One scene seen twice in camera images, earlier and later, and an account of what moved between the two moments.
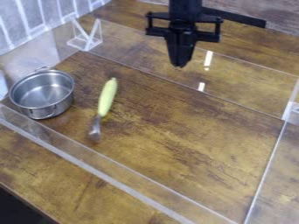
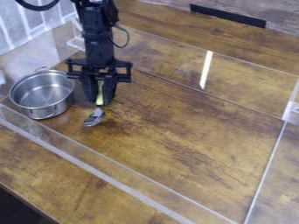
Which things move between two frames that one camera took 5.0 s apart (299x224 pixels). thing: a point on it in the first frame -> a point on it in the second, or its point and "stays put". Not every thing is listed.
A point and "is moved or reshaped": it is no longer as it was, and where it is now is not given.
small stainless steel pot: x=43 y=92 stays put
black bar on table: x=235 y=17 stays put
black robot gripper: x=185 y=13 -> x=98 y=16
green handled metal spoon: x=106 y=105 is moved or reshaped
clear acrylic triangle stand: x=84 y=40 stays put
